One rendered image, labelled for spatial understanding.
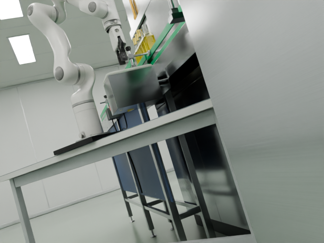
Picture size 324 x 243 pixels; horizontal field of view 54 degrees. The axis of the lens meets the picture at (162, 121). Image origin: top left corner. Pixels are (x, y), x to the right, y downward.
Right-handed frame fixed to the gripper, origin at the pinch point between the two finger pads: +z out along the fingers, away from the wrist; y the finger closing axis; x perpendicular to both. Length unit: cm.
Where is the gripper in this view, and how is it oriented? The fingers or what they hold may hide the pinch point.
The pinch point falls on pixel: (122, 59)
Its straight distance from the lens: 157.6
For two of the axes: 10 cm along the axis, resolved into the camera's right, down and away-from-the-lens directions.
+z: 2.9, 9.5, -0.8
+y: -2.9, 1.6, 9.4
